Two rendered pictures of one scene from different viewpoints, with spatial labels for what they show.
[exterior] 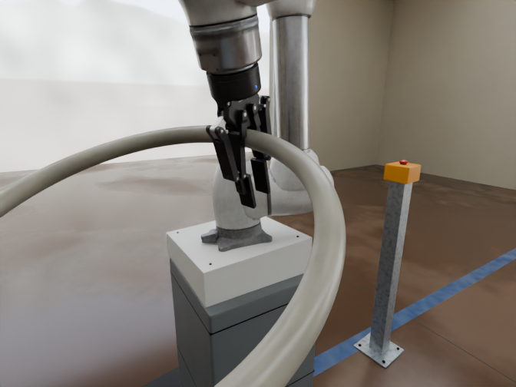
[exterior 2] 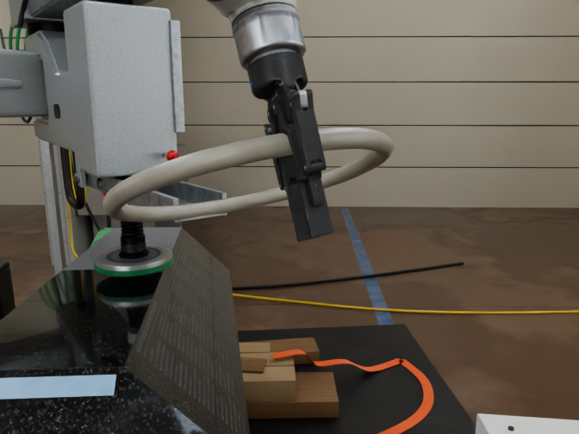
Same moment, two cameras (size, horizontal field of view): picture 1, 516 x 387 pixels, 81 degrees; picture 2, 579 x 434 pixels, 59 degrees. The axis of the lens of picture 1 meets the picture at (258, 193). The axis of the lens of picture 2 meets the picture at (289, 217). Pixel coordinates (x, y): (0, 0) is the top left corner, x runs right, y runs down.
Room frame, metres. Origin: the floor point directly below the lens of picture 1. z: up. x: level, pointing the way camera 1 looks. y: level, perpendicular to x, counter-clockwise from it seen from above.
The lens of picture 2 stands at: (0.85, -0.54, 1.36)
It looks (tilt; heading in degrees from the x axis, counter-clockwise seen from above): 14 degrees down; 123
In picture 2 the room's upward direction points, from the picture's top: straight up
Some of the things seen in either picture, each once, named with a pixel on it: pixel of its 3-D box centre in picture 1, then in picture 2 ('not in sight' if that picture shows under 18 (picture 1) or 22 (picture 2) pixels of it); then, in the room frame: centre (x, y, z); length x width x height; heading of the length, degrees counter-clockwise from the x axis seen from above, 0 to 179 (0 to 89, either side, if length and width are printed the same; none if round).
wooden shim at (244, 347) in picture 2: not in sight; (245, 348); (-0.63, 1.34, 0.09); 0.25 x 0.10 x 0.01; 34
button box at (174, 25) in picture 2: not in sight; (171, 77); (-0.18, 0.48, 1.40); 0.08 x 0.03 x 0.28; 158
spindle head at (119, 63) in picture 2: not in sight; (113, 97); (-0.36, 0.43, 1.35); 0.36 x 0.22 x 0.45; 158
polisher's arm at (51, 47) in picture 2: not in sight; (88, 102); (-0.65, 0.56, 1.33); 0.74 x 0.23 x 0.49; 158
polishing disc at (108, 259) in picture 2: not in sight; (133, 257); (-0.29, 0.40, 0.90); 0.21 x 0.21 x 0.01
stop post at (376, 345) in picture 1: (389, 264); not in sight; (1.43, -0.70, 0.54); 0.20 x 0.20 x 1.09; 38
